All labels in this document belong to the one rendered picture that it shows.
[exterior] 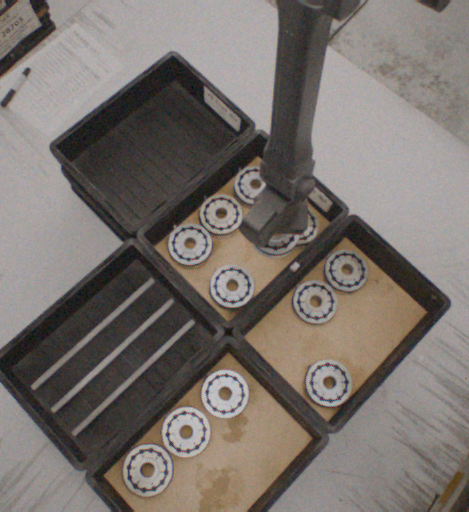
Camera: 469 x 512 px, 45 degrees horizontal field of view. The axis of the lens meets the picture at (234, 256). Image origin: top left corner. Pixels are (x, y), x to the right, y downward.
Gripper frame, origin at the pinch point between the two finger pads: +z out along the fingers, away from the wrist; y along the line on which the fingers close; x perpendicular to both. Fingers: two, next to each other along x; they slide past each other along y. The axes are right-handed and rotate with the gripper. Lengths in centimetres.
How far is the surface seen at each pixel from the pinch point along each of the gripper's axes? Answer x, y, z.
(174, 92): 45, -24, 22
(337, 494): -53, 18, 33
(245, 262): -1.4, -5.2, 20.8
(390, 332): -17.2, 28.7, 21.1
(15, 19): 98, -87, 63
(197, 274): -4.8, -16.4, 20.5
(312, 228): 6.8, 10.5, 18.3
